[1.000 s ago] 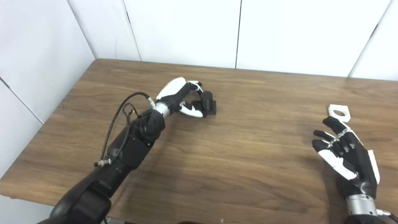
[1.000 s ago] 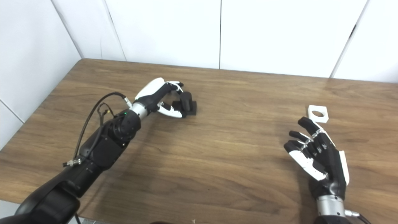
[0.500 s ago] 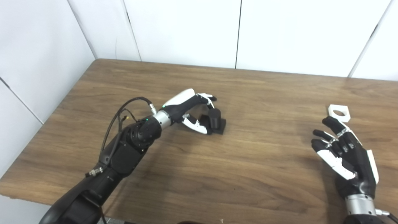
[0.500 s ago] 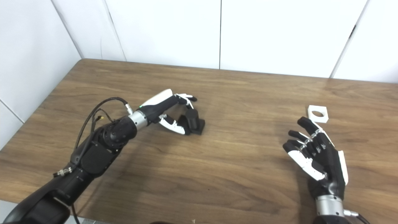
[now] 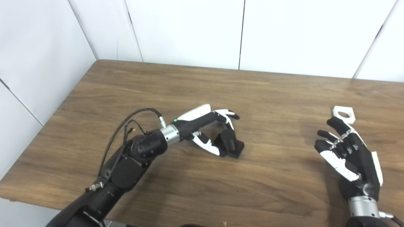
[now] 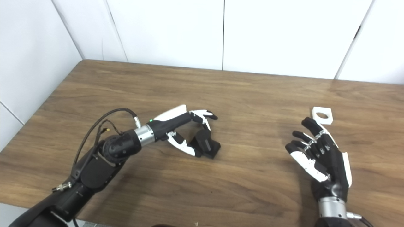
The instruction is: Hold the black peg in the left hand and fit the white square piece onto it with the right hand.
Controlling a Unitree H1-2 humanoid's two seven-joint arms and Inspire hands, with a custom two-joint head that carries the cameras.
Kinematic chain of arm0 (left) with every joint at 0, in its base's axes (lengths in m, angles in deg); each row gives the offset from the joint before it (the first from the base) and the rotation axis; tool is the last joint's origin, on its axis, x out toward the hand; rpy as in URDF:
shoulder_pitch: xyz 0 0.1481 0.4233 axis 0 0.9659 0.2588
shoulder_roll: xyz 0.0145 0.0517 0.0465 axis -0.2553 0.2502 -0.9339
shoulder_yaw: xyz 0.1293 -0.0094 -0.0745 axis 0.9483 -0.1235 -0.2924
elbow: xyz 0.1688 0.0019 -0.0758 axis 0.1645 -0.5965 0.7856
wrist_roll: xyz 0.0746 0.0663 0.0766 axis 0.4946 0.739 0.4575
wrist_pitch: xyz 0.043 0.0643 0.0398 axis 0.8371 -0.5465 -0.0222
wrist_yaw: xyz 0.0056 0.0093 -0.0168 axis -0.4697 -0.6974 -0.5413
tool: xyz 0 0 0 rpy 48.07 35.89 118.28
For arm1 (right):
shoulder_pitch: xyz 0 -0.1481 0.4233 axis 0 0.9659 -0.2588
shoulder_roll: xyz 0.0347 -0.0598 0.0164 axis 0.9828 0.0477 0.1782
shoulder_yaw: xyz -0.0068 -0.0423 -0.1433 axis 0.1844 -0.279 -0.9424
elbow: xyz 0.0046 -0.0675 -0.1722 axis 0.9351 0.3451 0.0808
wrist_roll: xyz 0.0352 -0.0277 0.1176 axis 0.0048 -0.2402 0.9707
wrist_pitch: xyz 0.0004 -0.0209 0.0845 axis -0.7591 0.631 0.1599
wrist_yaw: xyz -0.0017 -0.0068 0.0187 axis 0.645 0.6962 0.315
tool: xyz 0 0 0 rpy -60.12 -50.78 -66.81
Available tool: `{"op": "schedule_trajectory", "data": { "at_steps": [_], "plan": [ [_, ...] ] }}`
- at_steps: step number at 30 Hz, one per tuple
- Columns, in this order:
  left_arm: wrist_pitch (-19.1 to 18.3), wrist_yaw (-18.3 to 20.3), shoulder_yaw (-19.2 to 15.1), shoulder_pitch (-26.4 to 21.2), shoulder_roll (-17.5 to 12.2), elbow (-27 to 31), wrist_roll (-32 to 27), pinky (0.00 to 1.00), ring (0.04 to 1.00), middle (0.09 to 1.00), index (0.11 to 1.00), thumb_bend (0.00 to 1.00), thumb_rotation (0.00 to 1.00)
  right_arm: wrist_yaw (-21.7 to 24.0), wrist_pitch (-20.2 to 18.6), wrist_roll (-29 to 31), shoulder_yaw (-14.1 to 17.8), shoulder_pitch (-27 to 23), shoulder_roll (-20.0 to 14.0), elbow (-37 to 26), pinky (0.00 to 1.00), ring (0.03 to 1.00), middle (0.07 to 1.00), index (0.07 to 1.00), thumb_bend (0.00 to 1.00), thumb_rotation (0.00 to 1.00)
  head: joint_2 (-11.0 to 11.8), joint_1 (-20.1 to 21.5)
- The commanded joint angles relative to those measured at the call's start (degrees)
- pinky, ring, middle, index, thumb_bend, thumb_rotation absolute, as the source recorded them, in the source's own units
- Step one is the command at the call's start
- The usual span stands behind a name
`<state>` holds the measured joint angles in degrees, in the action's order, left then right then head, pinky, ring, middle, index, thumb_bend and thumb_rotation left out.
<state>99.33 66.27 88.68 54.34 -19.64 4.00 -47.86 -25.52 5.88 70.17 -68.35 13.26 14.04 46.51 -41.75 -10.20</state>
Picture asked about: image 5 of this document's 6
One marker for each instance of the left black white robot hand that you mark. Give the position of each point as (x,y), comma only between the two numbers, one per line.
(195,121)

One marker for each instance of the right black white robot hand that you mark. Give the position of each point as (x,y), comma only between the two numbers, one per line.
(363,179)

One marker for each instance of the black peg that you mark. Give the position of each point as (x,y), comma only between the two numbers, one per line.
(228,140)

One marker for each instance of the white square piece with hole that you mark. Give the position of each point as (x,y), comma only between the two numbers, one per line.
(348,109)

